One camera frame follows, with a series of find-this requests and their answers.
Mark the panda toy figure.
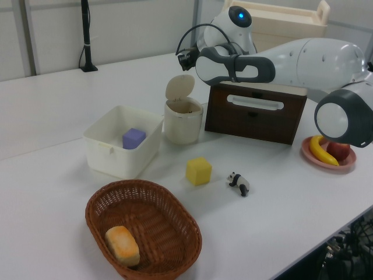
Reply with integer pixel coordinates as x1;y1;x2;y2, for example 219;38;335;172
226;171;251;197

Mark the brown wicker basket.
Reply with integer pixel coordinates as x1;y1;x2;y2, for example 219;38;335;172
85;179;203;280

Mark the dark brown wooden drawer box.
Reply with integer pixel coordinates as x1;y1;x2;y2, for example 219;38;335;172
204;83;308;146

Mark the black cable bundle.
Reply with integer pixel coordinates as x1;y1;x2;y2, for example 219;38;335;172
319;215;373;280

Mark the black pole stand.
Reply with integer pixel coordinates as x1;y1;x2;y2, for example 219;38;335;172
78;0;98;73

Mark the cream trash can with lid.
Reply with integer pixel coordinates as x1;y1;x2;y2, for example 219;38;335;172
163;74;204;145

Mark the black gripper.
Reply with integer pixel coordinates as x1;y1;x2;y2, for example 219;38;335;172
178;48;202;72

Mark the red toy apple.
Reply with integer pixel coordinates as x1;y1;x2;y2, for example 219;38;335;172
326;141;351;160

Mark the pink plate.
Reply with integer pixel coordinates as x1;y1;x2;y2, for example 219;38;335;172
301;136;357;173

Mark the purple cube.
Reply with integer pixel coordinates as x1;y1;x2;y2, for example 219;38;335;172
122;127;146;151

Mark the yellow toy banana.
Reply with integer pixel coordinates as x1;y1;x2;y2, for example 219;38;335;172
308;135;340;167

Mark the yellow cube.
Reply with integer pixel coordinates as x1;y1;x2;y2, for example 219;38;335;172
185;156;213;186

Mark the toy bread loaf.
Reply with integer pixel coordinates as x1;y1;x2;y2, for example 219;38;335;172
104;225;140;267

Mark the white plastic storage box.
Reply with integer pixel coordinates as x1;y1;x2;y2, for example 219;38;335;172
82;105;164;180

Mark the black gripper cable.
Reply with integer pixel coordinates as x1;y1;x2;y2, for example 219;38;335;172
175;23;243;57

